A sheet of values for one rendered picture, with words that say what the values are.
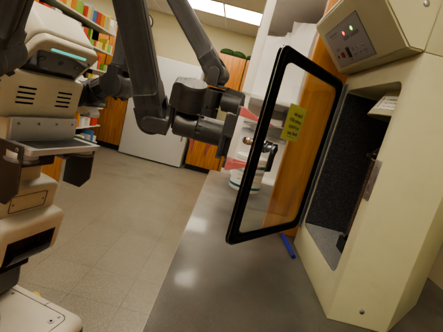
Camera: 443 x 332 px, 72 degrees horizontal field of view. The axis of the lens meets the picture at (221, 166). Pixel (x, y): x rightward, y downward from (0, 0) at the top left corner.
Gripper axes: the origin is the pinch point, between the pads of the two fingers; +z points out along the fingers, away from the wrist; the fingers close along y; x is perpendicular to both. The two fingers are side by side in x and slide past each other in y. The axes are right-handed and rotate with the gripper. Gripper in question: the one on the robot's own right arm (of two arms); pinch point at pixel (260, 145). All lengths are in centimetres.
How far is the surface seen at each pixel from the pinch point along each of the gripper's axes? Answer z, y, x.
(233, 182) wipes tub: 0, -23, 57
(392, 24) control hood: 12.0, 24.7, -17.4
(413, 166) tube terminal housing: 22.4, 4.8, -18.6
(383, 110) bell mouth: 19.8, 13.4, -7.7
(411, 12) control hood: 13.7, 26.5, -18.6
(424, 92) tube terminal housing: 19.9, 16.2, -18.6
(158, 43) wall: -178, 89, 539
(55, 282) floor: -83, -120, 96
